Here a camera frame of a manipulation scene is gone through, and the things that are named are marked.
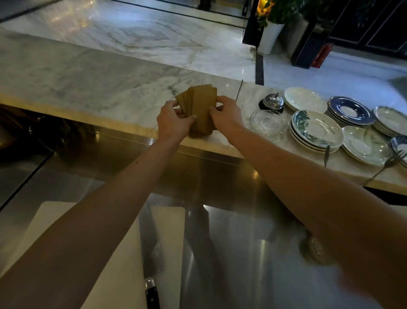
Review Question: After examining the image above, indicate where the person's left hand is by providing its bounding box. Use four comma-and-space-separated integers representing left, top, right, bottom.
156, 100, 198, 144

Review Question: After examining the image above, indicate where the person's right hand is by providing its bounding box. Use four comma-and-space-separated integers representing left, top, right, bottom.
209, 95, 245, 136

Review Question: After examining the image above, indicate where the person's right forearm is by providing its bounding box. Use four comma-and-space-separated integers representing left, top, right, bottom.
226, 123, 407, 309

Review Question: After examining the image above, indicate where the person's left forearm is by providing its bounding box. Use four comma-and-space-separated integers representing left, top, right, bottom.
0, 136, 187, 309

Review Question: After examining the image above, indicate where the clear glass dish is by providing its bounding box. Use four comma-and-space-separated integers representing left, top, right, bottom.
249, 110, 289, 137

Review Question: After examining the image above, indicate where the silver call bell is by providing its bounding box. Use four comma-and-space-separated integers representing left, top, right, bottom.
258, 93, 284, 114

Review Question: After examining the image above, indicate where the plain white plate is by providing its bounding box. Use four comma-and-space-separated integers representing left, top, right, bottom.
283, 87, 328, 114

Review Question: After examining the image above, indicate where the stack of green leaf plates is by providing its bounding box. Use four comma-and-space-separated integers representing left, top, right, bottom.
288, 110, 345, 154

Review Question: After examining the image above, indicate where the potted plant in white pot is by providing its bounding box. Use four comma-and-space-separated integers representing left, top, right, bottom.
254, 0, 306, 55

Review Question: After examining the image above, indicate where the black pillar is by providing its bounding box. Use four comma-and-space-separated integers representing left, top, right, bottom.
241, 0, 265, 46

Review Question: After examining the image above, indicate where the black wooden stand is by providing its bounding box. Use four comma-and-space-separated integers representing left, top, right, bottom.
290, 16, 331, 69

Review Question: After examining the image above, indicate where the red fire extinguisher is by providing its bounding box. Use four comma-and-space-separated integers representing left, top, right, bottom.
311, 43, 334, 69

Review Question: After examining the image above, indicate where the white cutting board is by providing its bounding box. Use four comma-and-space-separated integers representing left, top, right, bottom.
0, 200, 187, 309

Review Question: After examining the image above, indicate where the stack of dark blue plates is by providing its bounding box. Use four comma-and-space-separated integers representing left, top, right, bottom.
327, 96, 376, 127

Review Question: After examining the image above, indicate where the stack of white plates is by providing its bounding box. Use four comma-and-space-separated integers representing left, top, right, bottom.
342, 126, 393, 167

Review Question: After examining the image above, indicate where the glass cup with green herbs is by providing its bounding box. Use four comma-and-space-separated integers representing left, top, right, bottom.
307, 235, 336, 267

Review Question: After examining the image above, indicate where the black cabinet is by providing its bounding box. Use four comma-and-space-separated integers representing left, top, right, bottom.
329, 0, 407, 59

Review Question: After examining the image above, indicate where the steel fork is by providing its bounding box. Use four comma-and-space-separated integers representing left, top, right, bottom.
362, 149, 407, 187

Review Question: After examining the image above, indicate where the black handled chef knife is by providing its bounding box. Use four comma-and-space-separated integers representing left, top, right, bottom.
138, 203, 164, 309

